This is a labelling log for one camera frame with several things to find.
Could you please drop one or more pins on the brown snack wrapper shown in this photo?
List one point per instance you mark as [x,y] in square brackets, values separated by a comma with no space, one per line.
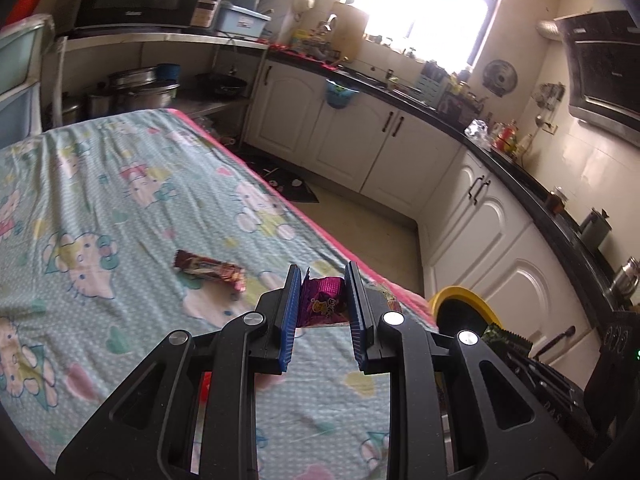
[205,265]

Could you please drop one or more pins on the red bottle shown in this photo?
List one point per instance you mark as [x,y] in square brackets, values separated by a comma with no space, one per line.
[505,137]

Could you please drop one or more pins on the black range hood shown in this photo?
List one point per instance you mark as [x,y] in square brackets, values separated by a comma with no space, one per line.
[605,80]

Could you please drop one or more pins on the wooden cutting board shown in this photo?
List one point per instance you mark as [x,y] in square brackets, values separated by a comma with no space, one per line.
[350,30]

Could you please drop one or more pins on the steel kettle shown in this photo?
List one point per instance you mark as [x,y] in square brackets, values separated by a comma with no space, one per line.
[625,280]

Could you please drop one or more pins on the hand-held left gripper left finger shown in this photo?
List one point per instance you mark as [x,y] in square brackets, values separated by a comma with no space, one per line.
[290,320]

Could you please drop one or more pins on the green snack wrapper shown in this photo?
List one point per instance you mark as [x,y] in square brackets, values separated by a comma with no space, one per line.
[505,337]

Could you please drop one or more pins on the yellow rimmed black bin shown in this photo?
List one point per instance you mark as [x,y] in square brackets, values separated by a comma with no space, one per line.
[440,301]

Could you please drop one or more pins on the dark floor mat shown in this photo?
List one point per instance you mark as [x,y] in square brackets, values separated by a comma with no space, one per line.
[285,180]

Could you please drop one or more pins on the black wok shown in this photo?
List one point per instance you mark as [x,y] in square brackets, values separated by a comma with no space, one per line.
[222,85]

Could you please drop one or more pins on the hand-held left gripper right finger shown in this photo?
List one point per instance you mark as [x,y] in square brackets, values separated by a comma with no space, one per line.
[356,320]

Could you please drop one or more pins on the blue grey plastic crate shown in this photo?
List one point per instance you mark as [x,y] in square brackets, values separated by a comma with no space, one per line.
[245,20]

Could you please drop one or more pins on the stacked steel pots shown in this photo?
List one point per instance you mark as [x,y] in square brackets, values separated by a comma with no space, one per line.
[135,92]

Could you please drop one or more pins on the purple snack wrapper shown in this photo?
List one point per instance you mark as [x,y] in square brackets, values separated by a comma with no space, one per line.
[322,300]

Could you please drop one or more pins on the cartoon printed blanket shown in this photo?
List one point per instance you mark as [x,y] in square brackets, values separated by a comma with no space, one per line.
[125,220]

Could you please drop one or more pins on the silver exhaust duct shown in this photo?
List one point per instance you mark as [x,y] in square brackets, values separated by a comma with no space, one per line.
[549,30]

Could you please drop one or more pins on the round wall fan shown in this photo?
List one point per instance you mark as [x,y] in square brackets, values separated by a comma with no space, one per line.
[499,77]

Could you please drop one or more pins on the steel kitchen shelf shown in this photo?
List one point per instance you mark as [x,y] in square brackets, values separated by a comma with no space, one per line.
[150,39]

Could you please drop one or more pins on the blender with label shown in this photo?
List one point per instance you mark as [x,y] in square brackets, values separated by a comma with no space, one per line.
[206,10]

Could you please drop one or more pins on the white kitchen cabinets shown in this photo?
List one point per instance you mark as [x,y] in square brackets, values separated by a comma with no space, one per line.
[500,240]

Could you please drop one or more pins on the red orange snack wrapper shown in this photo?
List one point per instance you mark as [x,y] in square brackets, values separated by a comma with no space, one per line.
[207,389]

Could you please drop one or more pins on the grey kettle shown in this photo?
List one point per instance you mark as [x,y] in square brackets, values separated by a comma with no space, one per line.
[596,232]

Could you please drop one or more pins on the window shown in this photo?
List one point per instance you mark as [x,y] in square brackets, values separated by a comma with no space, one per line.
[425,0]

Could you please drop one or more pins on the plastic drawer unit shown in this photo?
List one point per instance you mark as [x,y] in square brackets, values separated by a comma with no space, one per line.
[22,80]

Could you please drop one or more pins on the blue pot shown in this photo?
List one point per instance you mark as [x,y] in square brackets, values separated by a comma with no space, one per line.
[169,71]

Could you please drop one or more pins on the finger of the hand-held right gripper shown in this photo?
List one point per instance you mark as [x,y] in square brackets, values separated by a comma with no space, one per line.
[540,377]

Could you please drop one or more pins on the glass jar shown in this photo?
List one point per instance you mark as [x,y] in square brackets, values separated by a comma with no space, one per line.
[557,201]

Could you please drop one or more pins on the hanging kitchen utensils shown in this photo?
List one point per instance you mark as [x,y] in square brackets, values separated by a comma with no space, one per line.
[549,100]

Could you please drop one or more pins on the clear plastic bag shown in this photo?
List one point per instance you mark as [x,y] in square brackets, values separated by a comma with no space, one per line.
[478,130]

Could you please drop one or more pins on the red plastic basin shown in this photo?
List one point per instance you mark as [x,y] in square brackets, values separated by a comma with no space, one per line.
[30,0]

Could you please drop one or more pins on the white round wall appliance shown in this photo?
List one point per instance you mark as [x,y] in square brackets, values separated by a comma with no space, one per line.
[305,0]

